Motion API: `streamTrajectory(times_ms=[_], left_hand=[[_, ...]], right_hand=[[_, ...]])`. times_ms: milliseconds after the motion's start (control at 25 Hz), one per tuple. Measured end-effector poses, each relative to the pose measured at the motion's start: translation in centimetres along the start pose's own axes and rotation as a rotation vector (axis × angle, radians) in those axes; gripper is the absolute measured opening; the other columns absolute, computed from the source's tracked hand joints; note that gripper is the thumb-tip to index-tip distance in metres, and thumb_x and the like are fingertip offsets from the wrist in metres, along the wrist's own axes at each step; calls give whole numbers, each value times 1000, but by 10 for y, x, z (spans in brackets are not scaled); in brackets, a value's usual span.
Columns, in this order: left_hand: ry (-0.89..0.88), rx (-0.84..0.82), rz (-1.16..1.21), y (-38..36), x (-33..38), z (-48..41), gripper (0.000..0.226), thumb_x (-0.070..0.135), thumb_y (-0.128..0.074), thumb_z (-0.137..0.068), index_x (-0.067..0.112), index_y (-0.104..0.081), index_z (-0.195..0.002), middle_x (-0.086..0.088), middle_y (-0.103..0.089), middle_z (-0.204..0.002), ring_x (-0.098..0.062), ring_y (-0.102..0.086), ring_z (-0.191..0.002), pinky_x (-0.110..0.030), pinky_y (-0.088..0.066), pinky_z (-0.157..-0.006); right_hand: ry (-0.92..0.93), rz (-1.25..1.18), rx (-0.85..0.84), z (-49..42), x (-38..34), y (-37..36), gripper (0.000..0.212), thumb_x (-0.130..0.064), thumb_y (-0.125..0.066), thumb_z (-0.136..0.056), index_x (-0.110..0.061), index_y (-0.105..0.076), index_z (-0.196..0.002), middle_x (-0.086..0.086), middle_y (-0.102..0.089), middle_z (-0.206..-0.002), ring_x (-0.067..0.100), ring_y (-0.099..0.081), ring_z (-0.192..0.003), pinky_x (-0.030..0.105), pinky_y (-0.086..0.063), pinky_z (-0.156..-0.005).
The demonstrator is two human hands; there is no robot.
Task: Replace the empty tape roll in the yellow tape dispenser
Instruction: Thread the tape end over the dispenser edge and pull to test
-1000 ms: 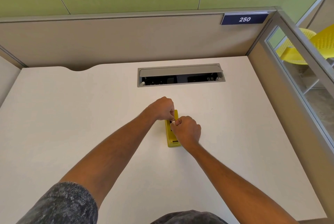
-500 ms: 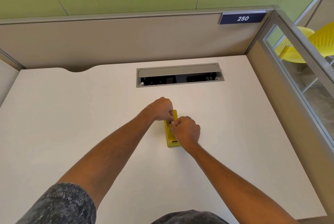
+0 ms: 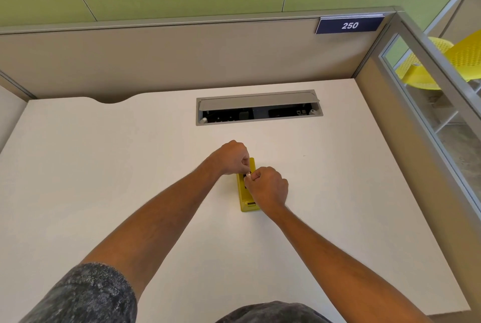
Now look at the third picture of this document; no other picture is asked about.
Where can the person's right forearm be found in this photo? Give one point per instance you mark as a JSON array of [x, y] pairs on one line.
[[338, 270]]

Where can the person's right hand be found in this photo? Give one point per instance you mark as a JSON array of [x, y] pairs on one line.
[[270, 189]]

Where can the person's left fingers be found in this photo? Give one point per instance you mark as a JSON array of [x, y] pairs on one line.
[[245, 164]]

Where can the blue desk number sign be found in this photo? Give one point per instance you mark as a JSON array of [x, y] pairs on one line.
[[349, 25]]

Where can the person's right fingers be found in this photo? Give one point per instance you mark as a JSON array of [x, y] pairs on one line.
[[251, 176]]

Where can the yellow handheld device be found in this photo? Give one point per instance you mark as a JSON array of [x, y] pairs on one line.
[[248, 204]]

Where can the person's left hand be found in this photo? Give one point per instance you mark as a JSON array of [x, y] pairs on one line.
[[230, 157]]

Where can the black power outlet strip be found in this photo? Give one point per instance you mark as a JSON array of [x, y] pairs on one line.
[[255, 113]]

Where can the yellow perforated chair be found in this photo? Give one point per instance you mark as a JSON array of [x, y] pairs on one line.
[[447, 59]]

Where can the grey mottled shirt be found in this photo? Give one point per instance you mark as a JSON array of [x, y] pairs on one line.
[[86, 296]]

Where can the beige desk partition panel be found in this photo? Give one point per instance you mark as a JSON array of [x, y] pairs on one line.
[[409, 168], [9, 112], [180, 55]]

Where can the person's left forearm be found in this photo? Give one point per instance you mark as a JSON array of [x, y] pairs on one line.
[[158, 221]]

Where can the glass partition with aluminium frame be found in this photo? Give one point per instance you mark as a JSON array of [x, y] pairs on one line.
[[439, 82]]

